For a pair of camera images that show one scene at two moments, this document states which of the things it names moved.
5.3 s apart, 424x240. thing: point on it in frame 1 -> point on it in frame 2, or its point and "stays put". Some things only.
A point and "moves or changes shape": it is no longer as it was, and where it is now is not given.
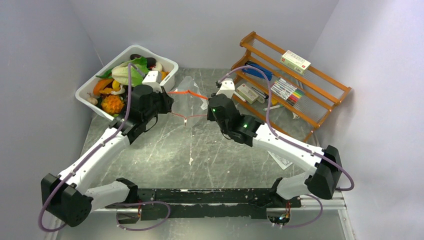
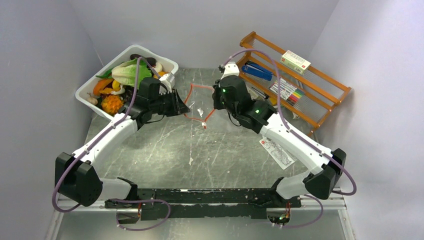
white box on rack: (295, 62) stays put
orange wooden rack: (279, 90) stays put
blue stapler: (255, 73) stays put
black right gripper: (209, 115) -> (217, 91)
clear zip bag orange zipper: (188, 101) moves or changes shape
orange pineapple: (112, 104) stays put
